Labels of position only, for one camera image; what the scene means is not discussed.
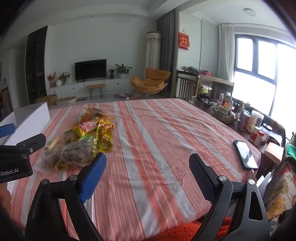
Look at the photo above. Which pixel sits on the wooden crib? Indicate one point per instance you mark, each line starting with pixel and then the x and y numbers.
pixel 185 85

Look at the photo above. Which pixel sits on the round ceiling lamp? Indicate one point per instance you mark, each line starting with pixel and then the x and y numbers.
pixel 249 12

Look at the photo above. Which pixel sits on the black smartphone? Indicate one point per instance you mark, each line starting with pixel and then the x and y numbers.
pixel 245 154

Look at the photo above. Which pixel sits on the orange lounge chair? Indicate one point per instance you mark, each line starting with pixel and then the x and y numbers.
pixel 150 81

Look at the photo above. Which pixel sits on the small pale yellow packet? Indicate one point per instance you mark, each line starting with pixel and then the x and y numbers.
pixel 52 143

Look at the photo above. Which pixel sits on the floral cushion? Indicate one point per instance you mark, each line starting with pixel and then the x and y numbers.
pixel 279 192

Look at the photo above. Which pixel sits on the orange striped sheet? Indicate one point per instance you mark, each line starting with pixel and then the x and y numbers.
pixel 150 139

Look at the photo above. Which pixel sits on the black glass cabinet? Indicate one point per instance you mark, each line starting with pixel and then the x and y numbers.
pixel 35 64

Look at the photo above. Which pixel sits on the white curtain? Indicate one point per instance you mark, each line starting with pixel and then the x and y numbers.
pixel 225 53

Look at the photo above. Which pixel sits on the flowering potted plant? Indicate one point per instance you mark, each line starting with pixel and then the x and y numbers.
pixel 64 76

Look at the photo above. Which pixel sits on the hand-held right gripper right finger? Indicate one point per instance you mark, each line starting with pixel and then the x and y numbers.
pixel 201 176

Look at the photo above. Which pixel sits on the grey curtain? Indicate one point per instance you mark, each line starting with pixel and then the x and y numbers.
pixel 165 41

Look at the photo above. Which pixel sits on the jar with black lid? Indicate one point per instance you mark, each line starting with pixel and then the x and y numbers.
pixel 266 133

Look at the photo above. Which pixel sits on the red wall hanging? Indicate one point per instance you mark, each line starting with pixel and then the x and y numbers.
pixel 184 40

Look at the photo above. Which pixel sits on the purple floor mat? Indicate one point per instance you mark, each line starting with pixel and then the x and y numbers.
pixel 122 95

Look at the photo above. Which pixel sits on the brown cardboard box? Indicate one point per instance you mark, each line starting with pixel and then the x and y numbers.
pixel 46 99

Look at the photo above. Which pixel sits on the white television cabinet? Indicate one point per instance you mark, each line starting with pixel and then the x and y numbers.
pixel 74 88

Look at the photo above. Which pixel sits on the grey flat floor scale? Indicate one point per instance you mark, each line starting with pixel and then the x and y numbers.
pixel 81 99

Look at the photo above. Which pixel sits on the red fuzzy blanket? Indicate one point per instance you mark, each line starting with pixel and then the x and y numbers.
pixel 180 231

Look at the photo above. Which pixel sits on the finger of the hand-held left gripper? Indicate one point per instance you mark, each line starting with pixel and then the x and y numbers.
pixel 32 142
pixel 7 130

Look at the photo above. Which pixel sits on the white cardboard box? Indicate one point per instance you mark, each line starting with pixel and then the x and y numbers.
pixel 32 120

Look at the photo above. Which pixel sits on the small green potted plant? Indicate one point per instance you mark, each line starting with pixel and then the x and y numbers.
pixel 112 73

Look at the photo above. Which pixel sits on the round white vase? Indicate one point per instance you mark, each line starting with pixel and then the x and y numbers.
pixel 58 82

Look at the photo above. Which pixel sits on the large window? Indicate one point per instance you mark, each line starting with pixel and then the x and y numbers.
pixel 254 69

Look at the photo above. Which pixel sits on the large green potted plant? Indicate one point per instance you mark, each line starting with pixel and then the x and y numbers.
pixel 122 69

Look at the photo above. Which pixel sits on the red and yellow snack packet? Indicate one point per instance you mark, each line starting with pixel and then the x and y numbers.
pixel 86 126

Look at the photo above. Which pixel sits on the clear bag of brown snacks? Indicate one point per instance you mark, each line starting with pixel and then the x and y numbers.
pixel 74 154

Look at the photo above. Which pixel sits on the woven basket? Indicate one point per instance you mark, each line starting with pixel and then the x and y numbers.
pixel 224 114

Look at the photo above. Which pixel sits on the pink drink can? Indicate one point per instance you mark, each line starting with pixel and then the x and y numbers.
pixel 245 120

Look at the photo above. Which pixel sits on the clear plastic jar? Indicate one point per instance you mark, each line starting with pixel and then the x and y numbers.
pixel 256 118

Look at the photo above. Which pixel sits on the oval wooden pet tray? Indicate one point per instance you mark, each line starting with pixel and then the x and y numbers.
pixel 67 99

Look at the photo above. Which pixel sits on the red flowers in vase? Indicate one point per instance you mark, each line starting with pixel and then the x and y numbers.
pixel 51 78

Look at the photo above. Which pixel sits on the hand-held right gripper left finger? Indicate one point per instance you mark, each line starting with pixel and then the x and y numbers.
pixel 92 178

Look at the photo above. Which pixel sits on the wooden stool with metal legs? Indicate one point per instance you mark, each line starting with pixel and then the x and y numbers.
pixel 95 85

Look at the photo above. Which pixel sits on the white tower air conditioner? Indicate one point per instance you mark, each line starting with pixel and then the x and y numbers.
pixel 152 51

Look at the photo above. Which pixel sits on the black television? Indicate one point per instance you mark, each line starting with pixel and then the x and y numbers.
pixel 90 69

